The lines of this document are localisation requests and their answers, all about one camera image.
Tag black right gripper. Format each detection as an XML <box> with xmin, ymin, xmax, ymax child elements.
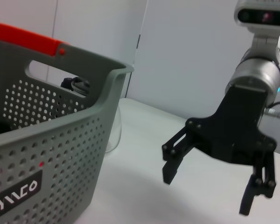
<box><xmin>162</xmin><ymin>84</ymin><xmax>277</xmax><ymax>217</ymax></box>

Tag grey perforated storage bin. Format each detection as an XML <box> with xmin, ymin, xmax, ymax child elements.
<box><xmin>0</xmin><ymin>38</ymin><xmax>134</xmax><ymax>224</ymax></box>

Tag clear glass flask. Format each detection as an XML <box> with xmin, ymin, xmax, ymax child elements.
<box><xmin>60</xmin><ymin>77</ymin><xmax>123</xmax><ymax>154</ymax></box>

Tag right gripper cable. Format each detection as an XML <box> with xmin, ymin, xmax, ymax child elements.
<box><xmin>265</xmin><ymin>101</ymin><xmax>280</xmax><ymax>121</ymax></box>

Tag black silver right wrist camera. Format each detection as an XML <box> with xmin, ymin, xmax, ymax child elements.
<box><xmin>234</xmin><ymin>0</ymin><xmax>280</xmax><ymax>37</ymax></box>

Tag orange bin handle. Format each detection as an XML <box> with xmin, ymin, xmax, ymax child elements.
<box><xmin>0</xmin><ymin>21</ymin><xmax>66</xmax><ymax>58</ymax></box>

